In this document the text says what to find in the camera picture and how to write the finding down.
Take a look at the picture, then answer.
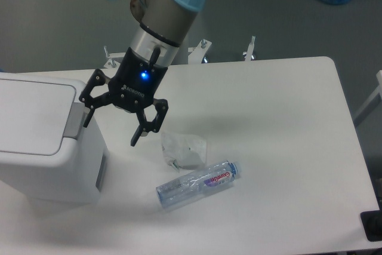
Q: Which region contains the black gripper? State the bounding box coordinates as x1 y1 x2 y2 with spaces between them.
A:
78 47 169 148

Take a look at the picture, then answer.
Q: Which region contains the white trash can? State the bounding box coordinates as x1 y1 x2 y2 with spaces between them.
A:
1 73 108 203

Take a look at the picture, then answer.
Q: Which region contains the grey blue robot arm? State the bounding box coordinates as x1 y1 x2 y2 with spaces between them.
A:
79 0 206 145

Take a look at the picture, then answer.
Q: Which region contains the crumpled white plastic bag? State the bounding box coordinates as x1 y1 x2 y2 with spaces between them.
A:
161 132 207 172

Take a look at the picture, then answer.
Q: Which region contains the clear plastic water bottle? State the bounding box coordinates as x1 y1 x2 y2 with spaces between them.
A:
156 161 242 210

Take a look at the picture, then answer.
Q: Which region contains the black device at table corner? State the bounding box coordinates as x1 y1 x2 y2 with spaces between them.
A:
361 210 381 242

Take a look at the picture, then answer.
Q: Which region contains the white pedestal base frame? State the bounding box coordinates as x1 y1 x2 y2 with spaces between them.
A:
103 35 256 69

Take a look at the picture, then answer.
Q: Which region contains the white frame at right edge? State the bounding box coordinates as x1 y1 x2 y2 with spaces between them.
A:
353 70 381 127

